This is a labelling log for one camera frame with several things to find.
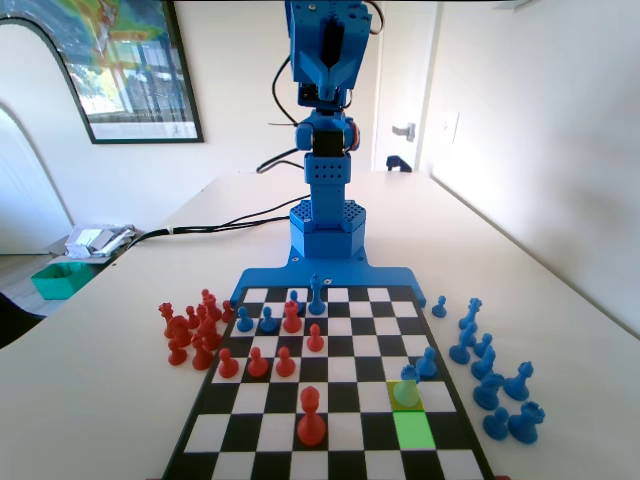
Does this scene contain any black and white chessboard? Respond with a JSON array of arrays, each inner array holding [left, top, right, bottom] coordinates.
[[160, 284, 496, 480]]

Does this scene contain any red king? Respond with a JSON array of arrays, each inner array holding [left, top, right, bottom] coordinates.
[[297, 386, 327, 447]]

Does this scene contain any thin black camera cable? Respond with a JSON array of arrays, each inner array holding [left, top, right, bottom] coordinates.
[[256, 52, 307, 175]]

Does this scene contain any green plastic box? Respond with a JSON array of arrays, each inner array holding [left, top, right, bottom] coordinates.
[[30, 262, 91, 301]]

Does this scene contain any blue rook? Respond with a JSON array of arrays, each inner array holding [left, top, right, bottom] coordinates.
[[508, 400, 546, 445], [392, 364, 422, 410]]

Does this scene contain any black framed poster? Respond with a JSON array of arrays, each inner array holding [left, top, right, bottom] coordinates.
[[0, 0, 205, 145]]

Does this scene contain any blue king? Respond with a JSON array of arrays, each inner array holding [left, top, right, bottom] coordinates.
[[306, 273, 325, 316]]

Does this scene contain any pile of white papers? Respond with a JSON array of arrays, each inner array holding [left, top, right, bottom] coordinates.
[[64, 223, 139, 259]]

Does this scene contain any red queen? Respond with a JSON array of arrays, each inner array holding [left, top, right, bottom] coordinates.
[[158, 302, 177, 337]]

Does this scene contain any blue queen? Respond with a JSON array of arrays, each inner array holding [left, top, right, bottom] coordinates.
[[459, 297, 485, 329]]

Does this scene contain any white door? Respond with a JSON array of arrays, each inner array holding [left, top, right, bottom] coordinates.
[[372, 2, 437, 174]]

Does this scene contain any white arched furniture panel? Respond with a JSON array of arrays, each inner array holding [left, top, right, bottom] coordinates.
[[0, 17, 96, 256]]

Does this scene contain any red knight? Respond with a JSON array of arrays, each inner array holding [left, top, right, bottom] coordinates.
[[197, 317, 223, 351], [165, 314, 193, 349]]

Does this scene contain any black chair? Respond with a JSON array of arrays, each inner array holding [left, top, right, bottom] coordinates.
[[0, 291, 49, 351]]

